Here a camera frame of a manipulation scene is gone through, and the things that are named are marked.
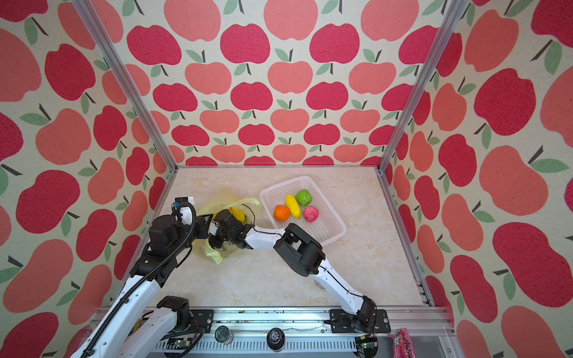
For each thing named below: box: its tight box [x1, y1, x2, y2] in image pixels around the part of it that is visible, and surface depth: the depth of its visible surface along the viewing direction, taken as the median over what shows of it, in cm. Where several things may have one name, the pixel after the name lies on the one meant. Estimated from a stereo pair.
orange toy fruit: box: [273, 204, 291, 222], surface depth 98 cm
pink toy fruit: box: [302, 205, 320, 224], surface depth 98 cm
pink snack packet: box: [387, 327, 417, 358], surface depth 70 cm
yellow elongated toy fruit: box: [285, 194, 303, 220], surface depth 100 cm
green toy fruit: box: [295, 189, 312, 207], surface depth 103 cm
